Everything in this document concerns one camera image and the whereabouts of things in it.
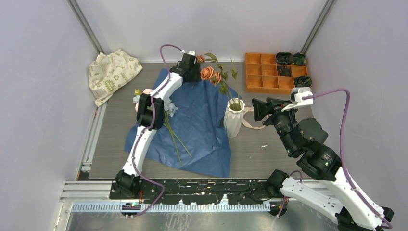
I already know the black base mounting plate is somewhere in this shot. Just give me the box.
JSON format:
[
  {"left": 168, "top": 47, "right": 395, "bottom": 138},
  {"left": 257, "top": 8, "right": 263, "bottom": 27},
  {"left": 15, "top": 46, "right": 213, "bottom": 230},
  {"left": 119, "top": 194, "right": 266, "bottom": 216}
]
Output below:
[{"left": 109, "top": 179, "right": 283, "bottom": 205}]

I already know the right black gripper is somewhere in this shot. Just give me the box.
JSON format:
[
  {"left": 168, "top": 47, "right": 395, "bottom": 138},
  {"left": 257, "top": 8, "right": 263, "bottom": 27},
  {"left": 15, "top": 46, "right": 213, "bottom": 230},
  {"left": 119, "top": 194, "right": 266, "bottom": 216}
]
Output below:
[{"left": 250, "top": 96, "right": 296, "bottom": 154}]

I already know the dark rolled fabric bottom-right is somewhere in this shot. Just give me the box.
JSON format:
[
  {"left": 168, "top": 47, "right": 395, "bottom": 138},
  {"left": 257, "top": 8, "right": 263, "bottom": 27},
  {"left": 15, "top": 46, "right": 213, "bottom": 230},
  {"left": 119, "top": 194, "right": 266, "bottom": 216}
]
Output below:
[{"left": 293, "top": 75, "right": 312, "bottom": 88}]

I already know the pink rose stem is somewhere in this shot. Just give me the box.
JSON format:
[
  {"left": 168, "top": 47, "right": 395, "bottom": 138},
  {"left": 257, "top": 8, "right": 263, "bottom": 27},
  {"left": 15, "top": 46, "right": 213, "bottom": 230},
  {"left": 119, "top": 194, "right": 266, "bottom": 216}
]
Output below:
[{"left": 133, "top": 89, "right": 153, "bottom": 112}]

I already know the white ribbed vase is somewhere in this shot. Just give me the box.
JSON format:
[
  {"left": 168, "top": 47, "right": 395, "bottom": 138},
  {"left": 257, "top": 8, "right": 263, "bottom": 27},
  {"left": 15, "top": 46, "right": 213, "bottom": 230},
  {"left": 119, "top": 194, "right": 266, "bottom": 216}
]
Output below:
[{"left": 223, "top": 98, "right": 245, "bottom": 139}]

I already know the dark rolled fabric top-right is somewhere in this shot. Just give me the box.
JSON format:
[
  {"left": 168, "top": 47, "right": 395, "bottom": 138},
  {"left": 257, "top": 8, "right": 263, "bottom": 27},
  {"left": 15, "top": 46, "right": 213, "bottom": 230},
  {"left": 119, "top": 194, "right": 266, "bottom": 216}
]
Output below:
[{"left": 292, "top": 52, "right": 307, "bottom": 66}]

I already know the dark fabric piece middle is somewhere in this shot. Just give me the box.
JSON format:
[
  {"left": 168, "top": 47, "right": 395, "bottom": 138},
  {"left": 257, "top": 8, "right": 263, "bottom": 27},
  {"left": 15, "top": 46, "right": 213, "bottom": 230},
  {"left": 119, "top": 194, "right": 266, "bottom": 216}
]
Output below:
[{"left": 277, "top": 65, "right": 292, "bottom": 77}]

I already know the dark rolled fabric top-left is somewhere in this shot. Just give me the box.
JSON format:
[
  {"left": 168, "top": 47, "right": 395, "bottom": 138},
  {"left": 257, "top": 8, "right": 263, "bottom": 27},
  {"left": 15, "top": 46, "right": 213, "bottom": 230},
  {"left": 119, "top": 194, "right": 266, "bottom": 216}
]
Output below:
[{"left": 275, "top": 52, "right": 294, "bottom": 65}]

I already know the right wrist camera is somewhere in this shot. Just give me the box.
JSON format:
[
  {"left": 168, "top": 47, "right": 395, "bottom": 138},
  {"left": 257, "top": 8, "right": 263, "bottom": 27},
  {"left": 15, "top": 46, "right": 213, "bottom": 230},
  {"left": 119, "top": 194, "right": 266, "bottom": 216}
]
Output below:
[{"left": 281, "top": 87, "right": 313, "bottom": 112}]

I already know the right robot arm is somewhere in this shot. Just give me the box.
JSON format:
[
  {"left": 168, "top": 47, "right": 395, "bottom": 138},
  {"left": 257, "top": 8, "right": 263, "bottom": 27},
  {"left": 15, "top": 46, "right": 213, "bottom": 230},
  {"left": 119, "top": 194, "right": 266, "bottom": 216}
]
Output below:
[{"left": 252, "top": 97, "right": 394, "bottom": 231}]

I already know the orange compartment tray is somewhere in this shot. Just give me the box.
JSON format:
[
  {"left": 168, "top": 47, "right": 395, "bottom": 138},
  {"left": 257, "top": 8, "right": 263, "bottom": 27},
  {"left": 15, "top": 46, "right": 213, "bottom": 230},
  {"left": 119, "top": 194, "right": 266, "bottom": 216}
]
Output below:
[{"left": 245, "top": 52, "right": 311, "bottom": 95}]

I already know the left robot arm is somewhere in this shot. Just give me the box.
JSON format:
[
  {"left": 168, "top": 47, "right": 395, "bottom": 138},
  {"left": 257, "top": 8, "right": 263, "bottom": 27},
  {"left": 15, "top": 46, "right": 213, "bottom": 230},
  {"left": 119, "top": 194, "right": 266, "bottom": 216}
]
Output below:
[{"left": 111, "top": 51, "right": 201, "bottom": 199}]

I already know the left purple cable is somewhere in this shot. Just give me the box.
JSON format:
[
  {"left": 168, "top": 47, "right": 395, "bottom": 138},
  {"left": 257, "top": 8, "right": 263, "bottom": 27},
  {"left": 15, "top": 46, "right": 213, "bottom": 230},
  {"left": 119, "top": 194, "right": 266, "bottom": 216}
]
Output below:
[{"left": 130, "top": 44, "right": 187, "bottom": 218}]

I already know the beige printed ribbon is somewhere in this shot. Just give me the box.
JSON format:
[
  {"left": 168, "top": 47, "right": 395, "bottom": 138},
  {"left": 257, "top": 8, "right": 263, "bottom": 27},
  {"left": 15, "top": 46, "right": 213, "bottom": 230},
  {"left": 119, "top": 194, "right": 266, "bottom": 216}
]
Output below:
[{"left": 242, "top": 107, "right": 266, "bottom": 130}]

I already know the light blue flower stem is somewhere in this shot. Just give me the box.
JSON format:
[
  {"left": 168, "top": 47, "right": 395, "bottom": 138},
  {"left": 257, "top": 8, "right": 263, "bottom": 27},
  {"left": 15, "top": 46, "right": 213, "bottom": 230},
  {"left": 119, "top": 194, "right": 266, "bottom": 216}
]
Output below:
[{"left": 164, "top": 99, "right": 192, "bottom": 167}]

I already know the cream patterned cloth bag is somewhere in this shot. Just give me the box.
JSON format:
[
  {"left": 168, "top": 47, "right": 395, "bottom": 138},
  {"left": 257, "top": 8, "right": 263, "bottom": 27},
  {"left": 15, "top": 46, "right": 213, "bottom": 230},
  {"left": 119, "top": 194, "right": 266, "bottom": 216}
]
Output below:
[{"left": 88, "top": 49, "right": 143, "bottom": 107}]

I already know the orange rose stem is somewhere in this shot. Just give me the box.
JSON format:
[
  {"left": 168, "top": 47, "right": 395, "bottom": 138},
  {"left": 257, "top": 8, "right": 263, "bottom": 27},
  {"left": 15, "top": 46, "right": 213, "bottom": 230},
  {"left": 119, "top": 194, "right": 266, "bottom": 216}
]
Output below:
[{"left": 200, "top": 53, "right": 239, "bottom": 100}]

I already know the single small orange rose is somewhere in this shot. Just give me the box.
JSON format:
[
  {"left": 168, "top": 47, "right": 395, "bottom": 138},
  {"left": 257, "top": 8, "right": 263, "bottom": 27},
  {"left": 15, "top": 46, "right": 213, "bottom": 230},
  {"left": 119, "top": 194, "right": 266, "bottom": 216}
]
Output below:
[{"left": 196, "top": 55, "right": 206, "bottom": 63}]

